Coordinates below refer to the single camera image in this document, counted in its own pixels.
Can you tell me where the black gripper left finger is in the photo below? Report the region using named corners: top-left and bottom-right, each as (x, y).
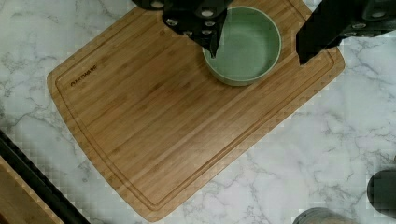
top-left (132, 0), bottom-right (233, 58)

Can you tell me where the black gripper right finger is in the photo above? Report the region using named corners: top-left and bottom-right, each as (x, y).
top-left (296, 0), bottom-right (396, 65)

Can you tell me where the wooden drawer cabinet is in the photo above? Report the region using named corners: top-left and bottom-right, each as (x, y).
top-left (0, 133), bottom-right (90, 224)

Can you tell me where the green ceramic bowl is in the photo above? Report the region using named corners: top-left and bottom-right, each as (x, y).
top-left (203, 7), bottom-right (282, 86)

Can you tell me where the bamboo cutting board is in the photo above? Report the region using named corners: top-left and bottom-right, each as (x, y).
top-left (47, 0), bottom-right (345, 222)

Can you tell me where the dark glass jar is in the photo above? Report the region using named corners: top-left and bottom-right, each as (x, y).
top-left (367, 170), bottom-right (396, 218)

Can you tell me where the clear jar with powder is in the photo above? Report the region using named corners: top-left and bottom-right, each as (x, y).
top-left (292, 207), bottom-right (358, 224)

